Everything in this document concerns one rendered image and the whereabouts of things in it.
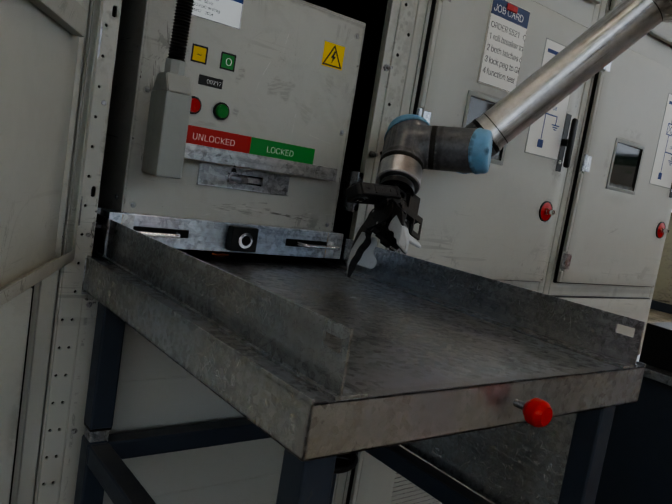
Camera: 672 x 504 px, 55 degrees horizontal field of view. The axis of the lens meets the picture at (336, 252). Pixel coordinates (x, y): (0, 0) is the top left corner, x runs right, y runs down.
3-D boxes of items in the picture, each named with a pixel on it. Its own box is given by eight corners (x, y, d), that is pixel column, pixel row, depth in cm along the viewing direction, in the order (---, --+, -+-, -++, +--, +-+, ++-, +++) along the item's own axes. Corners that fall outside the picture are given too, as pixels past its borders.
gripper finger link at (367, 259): (366, 288, 124) (392, 248, 124) (343, 274, 121) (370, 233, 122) (358, 284, 127) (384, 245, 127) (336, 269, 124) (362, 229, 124)
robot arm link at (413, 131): (434, 111, 133) (386, 108, 135) (426, 155, 126) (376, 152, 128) (433, 143, 140) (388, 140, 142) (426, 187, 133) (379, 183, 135)
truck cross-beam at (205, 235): (340, 259, 149) (344, 233, 148) (105, 244, 115) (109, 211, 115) (327, 255, 153) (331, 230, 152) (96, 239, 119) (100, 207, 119)
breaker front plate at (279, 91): (333, 239, 147) (367, 25, 141) (123, 221, 117) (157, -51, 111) (329, 238, 148) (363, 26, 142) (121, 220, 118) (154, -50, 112)
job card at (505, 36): (516, 94, 167) (531, 11, 164) (478, 82, 158) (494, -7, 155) (514, 94, 167) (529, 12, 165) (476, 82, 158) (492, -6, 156)
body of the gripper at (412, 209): (420, 242, 121) (428, 193, 128) (388, 218, 117) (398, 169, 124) (391, 254, 127) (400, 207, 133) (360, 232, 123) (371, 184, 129)
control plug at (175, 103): (182, 179, 111) (196, 77, 109) (155, 176, 108) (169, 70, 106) (164, 175, 118) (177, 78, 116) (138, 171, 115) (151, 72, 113)
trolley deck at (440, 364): (637, 402, 97) (646, 363, 96) (302, 462, 59) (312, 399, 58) (356, 294, 150) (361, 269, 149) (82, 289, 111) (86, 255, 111)
